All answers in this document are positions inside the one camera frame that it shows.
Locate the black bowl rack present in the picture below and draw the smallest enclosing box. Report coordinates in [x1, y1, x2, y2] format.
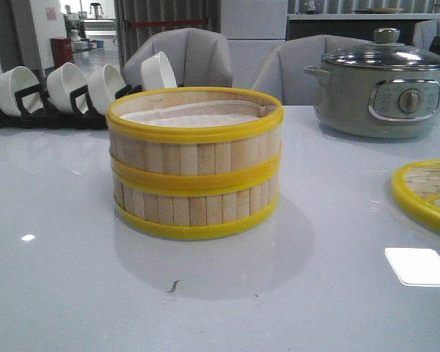
[0, 83, 144, 130]

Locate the grey chair far right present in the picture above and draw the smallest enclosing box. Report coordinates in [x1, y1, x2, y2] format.
[412, 19, 440, 50]

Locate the white bowl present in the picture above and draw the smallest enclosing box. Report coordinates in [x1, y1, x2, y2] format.
[47, 62, 87, 114]
[87, 64, 126, 115]
[0, 66, 39, 117]

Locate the grey chair left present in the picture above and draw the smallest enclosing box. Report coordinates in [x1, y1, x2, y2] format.
[122, 28, 232, 87]

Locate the red bin in background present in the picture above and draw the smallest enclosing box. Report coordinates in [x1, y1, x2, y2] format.
[50, 37, 74, 68]

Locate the grey electric cooking pot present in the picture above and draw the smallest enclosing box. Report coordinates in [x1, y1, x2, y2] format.
[304, 64, 440, 139]

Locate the white bowl right end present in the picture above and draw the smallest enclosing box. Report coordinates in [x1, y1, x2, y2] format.
[141, 51, 177, 91]

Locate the bamboo steamer tray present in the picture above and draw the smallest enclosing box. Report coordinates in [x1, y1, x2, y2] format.
[113, 175, 279, 241]
[106, 87, 283, 197]

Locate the grey chair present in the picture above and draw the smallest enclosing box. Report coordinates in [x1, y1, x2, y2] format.
[251, 34, 366, 106]
[122, 28, 232, 87]
[412, 19, 440, 50]

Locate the grey chair middle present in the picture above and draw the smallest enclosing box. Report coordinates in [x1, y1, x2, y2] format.
[251, 34, 366, 106]

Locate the bamboo steamer lid yellow rim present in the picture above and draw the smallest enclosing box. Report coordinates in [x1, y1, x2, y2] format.
[391, 159, 440, 232]

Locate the glass pot lid with knob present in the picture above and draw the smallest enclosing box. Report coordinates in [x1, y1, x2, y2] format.
[322, 28, 440, 70]

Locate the white bowl far left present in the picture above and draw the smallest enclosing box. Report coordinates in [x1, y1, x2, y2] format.
[0, 66, 39, 117]

